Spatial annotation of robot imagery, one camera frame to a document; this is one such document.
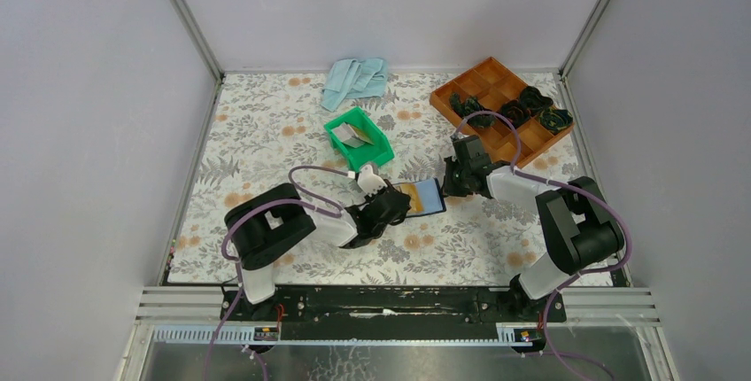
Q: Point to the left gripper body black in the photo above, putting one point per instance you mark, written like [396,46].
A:
[368,199]

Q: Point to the light blue cloth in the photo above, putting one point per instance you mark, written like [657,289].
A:
[354,79]

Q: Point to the gold credit card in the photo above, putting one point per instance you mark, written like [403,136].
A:
[416,205]

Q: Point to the stack of cards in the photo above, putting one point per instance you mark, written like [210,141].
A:
[351,136]

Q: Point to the black card holder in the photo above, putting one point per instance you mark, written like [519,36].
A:
[430,193]

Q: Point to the green plastic bin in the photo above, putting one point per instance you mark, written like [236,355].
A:
[379,153]

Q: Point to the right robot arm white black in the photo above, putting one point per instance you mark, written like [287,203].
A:
[577,227]

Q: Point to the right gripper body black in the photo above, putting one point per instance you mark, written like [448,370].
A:
[454,182]

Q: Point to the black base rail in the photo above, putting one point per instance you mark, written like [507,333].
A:
[390,313]

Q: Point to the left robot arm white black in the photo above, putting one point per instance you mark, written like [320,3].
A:
[266,227]

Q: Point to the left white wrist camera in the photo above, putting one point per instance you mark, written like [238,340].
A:
[367,179]

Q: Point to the orange compartment tray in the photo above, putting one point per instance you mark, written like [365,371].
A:
[505,111]

